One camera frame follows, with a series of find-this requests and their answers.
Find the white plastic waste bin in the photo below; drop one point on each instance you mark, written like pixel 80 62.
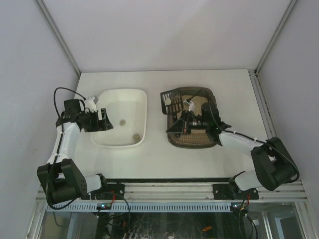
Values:
pixel 122 104

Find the aluminium front mounting rail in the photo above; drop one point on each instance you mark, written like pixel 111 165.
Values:
pixel 202 192

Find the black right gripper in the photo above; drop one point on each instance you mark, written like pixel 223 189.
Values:
pixel 184 125

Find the aluminium corner post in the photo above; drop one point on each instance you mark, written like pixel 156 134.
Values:
pixel 43 9
pixel 280 27

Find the dark brown litter box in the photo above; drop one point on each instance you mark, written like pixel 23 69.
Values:
pixel 194 134

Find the grey slotted cable duct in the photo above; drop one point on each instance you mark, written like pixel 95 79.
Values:
pixel 149 207

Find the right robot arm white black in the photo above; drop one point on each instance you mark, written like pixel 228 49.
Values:
pixel 273 165

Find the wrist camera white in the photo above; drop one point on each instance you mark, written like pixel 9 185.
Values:
pixel 190 104
pixel 90 103

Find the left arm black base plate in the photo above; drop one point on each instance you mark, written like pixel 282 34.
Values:
pixel 106 192

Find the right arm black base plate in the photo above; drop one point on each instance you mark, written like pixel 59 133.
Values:
pixel 231 191

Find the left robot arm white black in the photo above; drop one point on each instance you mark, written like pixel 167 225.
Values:
pixel 60 178

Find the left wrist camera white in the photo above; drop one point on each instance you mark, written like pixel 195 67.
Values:
pixel 90 103

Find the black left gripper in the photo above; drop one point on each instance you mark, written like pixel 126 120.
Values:
pixel 98 121

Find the aluminium right corner post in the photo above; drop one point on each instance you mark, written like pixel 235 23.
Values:
pixel 280 27

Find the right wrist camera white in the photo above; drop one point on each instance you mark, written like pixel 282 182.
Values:
pixel 190 104

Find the aluminium left corner post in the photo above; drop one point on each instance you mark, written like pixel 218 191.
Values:
pixel 43 9

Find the black slotted litter scoop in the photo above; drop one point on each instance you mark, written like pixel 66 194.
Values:
pixel 172 102

